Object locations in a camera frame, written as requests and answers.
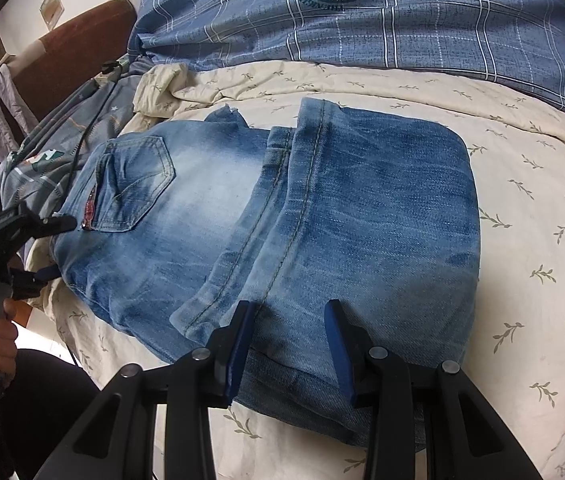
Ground blue denim jeans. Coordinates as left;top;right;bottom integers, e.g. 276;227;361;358
51;99;480;446

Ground cream leaf-print quilt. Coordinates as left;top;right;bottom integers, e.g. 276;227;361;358
24;58;565;480

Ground grey hanging cloth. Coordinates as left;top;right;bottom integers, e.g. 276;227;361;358
0;64;38;162

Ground white power strip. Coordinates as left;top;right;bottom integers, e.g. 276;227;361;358
98;54;130;79

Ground brown headboard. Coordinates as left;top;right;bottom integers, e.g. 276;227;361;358
0;0;140;221

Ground small wall poster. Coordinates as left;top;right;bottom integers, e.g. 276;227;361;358
40;0;64;30

